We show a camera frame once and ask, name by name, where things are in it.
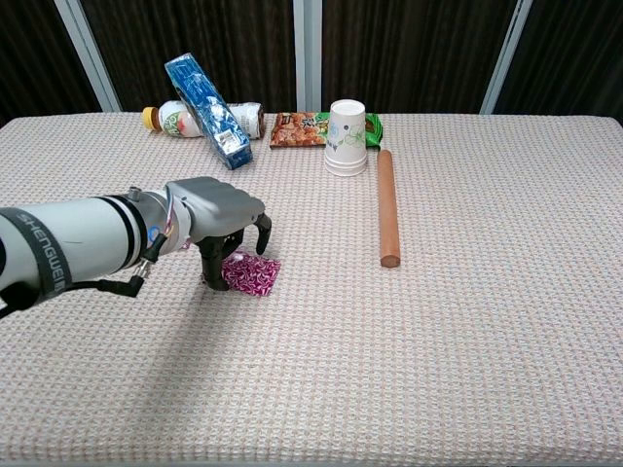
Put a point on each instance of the yellow capped drink bottle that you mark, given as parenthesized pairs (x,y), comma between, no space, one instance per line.
(172,121)

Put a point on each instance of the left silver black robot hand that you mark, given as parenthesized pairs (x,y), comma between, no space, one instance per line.
(214,204)

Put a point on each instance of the pink white snack packet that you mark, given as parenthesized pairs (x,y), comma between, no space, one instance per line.
(253,275)

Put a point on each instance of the dark fabric partition panel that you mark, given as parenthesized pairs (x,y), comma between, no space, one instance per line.
(194,29)
(414,48)
(574,48)
(29,48)

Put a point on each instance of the orange green snack bag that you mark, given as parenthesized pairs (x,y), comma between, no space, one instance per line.
(297,131)

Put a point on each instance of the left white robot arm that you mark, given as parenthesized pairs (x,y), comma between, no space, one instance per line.
(73,238)

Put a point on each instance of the white printed paper cup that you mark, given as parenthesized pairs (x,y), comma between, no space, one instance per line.
(345,141)

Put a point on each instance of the pink waffle table cloth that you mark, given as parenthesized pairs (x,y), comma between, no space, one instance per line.
(438,340)

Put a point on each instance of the grey partition post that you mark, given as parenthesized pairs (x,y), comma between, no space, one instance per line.
(506,48)
(86,48)
(306,48)

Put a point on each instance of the blue rectangular snack box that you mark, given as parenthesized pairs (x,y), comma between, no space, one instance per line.
(209,112)

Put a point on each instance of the brown wooden rolling pin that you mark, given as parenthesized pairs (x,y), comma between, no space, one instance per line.
(388,209)

